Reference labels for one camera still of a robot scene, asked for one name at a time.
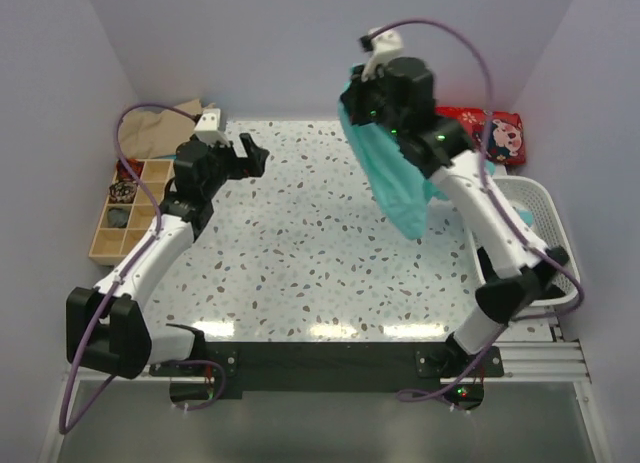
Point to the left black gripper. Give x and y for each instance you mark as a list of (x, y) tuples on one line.
[(257, 155)]

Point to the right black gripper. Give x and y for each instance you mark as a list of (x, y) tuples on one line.
[(353, 95)]

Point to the mint green t shirt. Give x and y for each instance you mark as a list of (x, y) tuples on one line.
[(399, 161)]

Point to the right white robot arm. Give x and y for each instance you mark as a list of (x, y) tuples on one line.
[(524, 265)]

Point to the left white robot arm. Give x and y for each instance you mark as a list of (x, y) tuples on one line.
[(105, 327)]

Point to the beige folded t shirt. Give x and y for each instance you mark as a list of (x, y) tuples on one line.
[(146, 134)]

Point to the red black scrunchie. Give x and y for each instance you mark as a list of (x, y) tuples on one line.
[(130, 171)]

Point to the red cartoon print cloth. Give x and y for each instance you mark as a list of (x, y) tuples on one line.
[(506, 144)]

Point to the patterned brown scrunchie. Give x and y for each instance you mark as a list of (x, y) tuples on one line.
[(122, 192)]

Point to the wooden compartment tray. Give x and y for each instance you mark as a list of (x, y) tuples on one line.
[(110, 246)]

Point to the grey scrunchie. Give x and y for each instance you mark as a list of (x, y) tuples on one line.
[(117, 217)]

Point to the white plastic laundry basket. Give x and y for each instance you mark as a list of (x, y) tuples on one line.
[(535, 207)]

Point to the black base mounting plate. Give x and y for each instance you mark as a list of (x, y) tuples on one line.
[(343, 367)]

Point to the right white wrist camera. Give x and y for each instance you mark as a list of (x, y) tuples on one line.
[(382, 47)]

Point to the aluminium frame rail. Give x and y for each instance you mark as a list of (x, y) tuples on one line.
[(553, 360)]

